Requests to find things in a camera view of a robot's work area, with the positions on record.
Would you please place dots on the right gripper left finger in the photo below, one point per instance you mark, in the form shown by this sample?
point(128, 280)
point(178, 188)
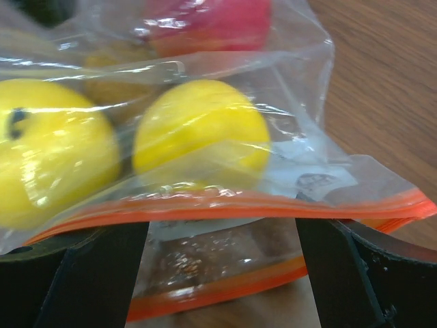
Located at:
point(77, 279)

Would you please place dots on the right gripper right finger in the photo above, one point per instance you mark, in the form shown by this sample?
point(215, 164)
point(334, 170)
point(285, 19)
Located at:
point(361, 277)

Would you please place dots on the yellow fake lemon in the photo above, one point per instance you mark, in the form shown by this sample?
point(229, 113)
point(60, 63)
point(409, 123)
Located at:
point(57, 148)

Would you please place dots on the yellow fake fruit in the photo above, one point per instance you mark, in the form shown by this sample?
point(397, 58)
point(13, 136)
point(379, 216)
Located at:
point(202, 131)

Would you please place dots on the clear zip top bag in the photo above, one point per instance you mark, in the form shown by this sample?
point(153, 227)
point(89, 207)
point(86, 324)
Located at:
point(206, 244)

